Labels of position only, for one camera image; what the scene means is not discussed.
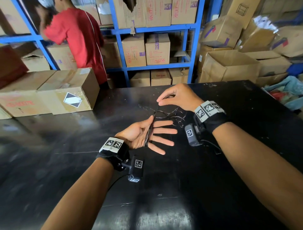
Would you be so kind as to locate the person's right hand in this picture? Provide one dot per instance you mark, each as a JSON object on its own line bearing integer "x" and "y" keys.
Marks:
{"x": 184, "y": 97}

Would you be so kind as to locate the person's left hand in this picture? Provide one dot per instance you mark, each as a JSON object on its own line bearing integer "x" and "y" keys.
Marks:
{"x": 135, "y": 135}

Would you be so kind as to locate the person's left little finger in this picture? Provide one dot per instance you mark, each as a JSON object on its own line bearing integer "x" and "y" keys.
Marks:
{"x": 157, "y": 149}

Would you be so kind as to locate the person's right thumb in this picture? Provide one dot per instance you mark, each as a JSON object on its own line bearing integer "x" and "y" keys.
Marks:
{"x": 167, "y": 101}

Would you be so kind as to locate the person's left middle finger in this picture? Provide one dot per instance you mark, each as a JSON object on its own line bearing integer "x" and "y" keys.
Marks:
{"x": 165, "y": 131}

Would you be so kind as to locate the person's left thumb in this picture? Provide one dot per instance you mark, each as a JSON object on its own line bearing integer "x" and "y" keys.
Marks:
{"x": 147, "y": 120}

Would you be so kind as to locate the person's left forearm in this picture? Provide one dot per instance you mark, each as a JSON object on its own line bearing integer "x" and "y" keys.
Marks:
{"x": 82, "y": 199}

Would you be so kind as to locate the person's right forearm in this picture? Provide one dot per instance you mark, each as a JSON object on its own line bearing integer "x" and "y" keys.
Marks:
{"x": 260, "y": 165}

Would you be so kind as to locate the black marker wristband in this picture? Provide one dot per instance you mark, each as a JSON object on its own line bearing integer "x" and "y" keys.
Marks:
{"x": 113, "y": 149}
{"x": 209, "y": 112}

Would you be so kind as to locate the stack of printed cardboard boxes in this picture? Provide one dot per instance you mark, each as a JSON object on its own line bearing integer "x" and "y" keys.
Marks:
{"x": 157, "y": 48}

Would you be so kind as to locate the pile of open cardboard boxes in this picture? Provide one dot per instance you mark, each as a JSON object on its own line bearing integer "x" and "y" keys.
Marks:
{"x": 229, "y": 64}

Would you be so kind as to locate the blue metal shelf rack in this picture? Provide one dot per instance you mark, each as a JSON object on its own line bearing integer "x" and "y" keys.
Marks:
{"x": 153, "y": 29}

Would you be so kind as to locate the cardboard box with diamond label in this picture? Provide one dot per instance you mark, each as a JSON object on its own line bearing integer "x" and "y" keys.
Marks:
{"x": 68, "y": 92}

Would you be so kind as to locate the teal cloth pile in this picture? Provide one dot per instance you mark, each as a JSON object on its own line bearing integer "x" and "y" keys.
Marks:
{"x": 287, "y": 92}

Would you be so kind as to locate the cardboard box with red print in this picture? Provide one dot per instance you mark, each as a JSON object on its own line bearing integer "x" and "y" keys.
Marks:
{"x": 23, "y": 97}

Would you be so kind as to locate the blue bag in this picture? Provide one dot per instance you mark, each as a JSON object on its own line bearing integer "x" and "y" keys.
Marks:
{"x": 296, "y": 69}

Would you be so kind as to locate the plain cardboard box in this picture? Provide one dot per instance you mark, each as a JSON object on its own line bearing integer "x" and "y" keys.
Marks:
{"x": 4, "y": 114}

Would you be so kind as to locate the dark brown cardboard box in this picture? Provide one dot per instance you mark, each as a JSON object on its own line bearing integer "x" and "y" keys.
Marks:
{"x": 10, "y": 64}

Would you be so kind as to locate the white cap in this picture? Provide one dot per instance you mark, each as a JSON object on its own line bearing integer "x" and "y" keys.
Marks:
{"x": 47, "y": 2}

